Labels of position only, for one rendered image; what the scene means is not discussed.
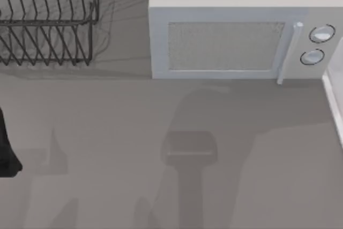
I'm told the microwave door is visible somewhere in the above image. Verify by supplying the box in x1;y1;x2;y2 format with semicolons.
149;8;295;80

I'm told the small microwave knob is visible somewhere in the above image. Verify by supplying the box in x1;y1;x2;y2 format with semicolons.
300;48;325;66

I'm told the large microwave knob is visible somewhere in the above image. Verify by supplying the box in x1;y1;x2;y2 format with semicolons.
308;24;336;44

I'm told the white sink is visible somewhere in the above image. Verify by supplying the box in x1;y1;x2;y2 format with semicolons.
322;41;343;148

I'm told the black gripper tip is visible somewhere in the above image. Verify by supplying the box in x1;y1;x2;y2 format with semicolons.
0;108;23;179

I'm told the black wire dish rack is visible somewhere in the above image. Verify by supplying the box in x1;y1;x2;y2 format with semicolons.
0;0;102;67

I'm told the microwave door handle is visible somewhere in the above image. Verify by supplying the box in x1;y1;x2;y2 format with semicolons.
277;21;304;85

